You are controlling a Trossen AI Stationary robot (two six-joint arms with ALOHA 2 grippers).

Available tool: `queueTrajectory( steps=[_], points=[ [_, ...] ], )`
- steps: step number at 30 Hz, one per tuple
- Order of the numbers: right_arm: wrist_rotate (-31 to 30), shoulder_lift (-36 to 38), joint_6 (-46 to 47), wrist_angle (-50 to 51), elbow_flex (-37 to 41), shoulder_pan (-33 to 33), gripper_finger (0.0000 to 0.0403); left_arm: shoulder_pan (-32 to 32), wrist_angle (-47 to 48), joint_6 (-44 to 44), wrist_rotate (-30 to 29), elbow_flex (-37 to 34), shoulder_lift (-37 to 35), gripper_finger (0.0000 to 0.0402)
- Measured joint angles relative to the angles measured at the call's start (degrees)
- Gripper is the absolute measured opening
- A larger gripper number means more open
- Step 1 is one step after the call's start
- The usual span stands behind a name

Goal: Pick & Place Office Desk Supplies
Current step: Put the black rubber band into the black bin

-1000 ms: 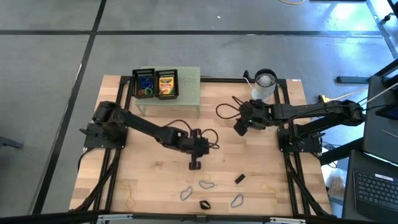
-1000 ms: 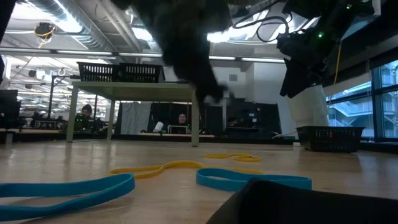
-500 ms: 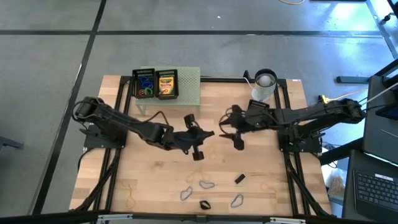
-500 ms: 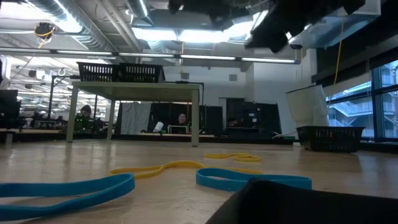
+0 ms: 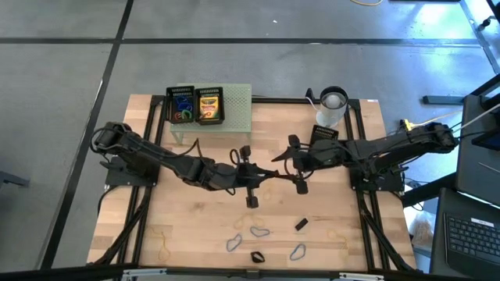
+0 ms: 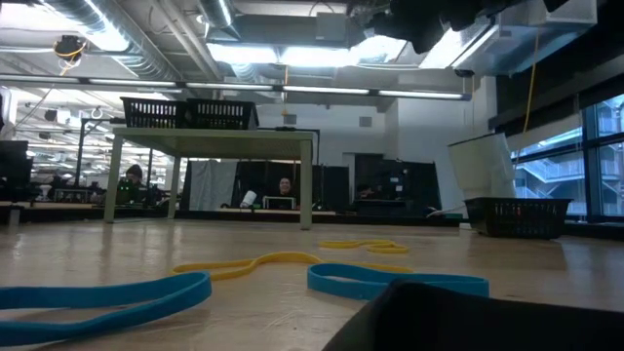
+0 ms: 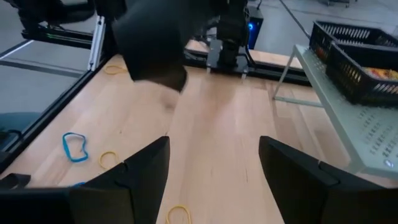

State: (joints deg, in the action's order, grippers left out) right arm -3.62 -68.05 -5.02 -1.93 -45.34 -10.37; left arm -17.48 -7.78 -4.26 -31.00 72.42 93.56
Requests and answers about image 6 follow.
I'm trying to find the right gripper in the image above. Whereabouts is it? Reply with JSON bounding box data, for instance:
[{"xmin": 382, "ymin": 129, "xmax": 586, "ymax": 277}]
[{"xmin": 384, "ymin": 0, "xmax": 472, "ymax": 55}]

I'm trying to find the black slotted plastic basket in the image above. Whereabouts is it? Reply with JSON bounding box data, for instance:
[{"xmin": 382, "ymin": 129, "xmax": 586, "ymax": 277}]
[
  {"xmin": 464, "ymin": 196, "xmax": 574, "ymax": 241},
  {"xmin": 120, "ymin": 96, "xmax": 190, "ymax": 130},
  {"xmin": 186, "ymin": 97, "xmax": 260, "ymax": 131}
]

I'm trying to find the yellow rubber band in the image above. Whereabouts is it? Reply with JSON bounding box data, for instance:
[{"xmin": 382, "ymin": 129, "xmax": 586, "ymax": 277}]
[
  {"xmin": 318, "ymin": 238, "xmax": 410, "ymax": 255},
  {"xmin": 172, "ymin": 251, "xmax": 414, "ymax": 283}
]

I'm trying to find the blue rubber band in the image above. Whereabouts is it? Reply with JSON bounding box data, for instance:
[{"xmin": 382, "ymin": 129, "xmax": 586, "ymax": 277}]
[
  {"xmin": 306, "ymin": 262, "xmax": 490, "ymax": 302},
  {"xmin": 0, "ymin": 270, "xmax": 214, "ymax": 349}
]

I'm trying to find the long ceiling light bar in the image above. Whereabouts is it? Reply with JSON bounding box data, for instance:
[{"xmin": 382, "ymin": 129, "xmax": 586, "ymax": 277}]
[{"xmin": 0, "ymin": 72, "xmax": 473, "ymax": 101}]

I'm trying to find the black partition panel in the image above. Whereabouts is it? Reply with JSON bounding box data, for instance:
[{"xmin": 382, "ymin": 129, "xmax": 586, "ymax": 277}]
[{"xmin": 233, "ymin": 158, "xmax": 443, "ymax": 215}]

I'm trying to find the person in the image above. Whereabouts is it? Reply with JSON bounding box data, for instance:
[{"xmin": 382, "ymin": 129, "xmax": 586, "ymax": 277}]
[
  {"xmin": 114, "ymin": 164, "xmax": 165, "ymax": 206},
  {"xmin": 353, "ymin": 182, "xmax": 379, "ymax": 201},
  {"xmin": 262, "ymin": 175, "xmax": 299, "ymax": 211}
]

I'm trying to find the white small table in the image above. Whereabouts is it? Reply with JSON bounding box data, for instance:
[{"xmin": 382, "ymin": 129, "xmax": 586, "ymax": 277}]
[{"xmin": 102, "ymin": 127, "xmax": 316, "ymax": 231}]

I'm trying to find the black binder clip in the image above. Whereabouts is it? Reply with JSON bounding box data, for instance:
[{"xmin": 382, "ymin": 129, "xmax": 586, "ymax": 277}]
[{"xmin": 321, "ymin": 279, "xmax": 624, "ymax": 351}]

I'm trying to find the black monitor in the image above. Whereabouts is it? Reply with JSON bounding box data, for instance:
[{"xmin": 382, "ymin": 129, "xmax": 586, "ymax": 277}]
[{"xmin": 0, "ymin": 139, "xmax": 33, "ymax": 201}]

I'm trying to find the hanging yellow cord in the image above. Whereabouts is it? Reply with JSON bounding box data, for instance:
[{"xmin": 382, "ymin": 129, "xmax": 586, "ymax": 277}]
[{"xmin": 521, "ymin": 31, "xmax": 541, "ymax": 136}]

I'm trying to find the white lamp cable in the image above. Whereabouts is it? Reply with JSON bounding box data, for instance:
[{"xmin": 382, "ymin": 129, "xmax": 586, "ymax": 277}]
[{"xmin": 425, "ymin": 203, "xmax": 470, "ymax": 218}]

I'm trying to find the black aluminium table frame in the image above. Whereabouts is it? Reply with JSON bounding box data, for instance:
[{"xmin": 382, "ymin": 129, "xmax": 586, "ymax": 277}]
[{"xmin": 0, "ymin": 208, "xmax": 464, "ymax": 228}]

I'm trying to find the round silver ventilation duct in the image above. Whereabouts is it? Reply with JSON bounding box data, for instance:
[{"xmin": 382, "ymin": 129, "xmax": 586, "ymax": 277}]
[{"xmin": 43, "ymin": 0, "xmax": 186, "ymax": 82}]

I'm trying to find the hanging yellow cable reel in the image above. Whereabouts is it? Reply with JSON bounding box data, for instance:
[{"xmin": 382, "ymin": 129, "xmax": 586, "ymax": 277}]
[{"xmin": 52, "ymin": 33, "xmax": 89, "ymax": 62}]

